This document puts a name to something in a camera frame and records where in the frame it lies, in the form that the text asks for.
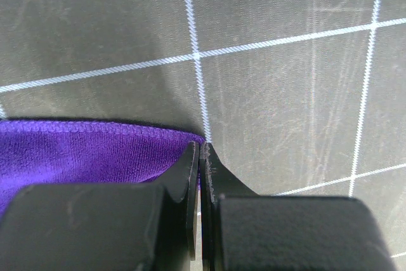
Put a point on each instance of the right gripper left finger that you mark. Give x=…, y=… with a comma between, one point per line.
x=105, y=226

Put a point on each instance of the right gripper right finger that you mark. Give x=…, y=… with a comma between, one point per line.
x=242, y=230

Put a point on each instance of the purple towel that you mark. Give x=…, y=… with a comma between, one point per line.
x=35, y=152

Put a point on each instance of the black grid mat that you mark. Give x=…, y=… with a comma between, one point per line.
x=301, y=97

